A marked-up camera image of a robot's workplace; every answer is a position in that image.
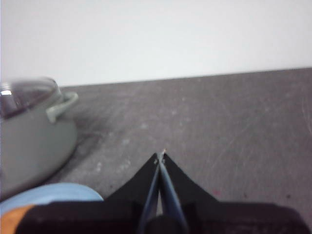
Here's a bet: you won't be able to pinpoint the blue round plate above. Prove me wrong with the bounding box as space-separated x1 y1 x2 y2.
0 183 104 215

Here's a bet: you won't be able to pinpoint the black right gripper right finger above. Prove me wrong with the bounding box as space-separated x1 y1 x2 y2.
160 153 312 234

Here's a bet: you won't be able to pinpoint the glass lid with green knob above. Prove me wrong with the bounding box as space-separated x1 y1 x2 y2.
0 77 61 120

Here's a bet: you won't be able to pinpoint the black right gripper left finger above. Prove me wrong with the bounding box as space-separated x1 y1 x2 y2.
16 152 163 234

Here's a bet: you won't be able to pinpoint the pale green electric steamer pot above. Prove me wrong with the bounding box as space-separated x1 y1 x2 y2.
0 91 79 200

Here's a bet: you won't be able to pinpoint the brown potato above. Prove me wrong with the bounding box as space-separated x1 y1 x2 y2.
0 204 37 234

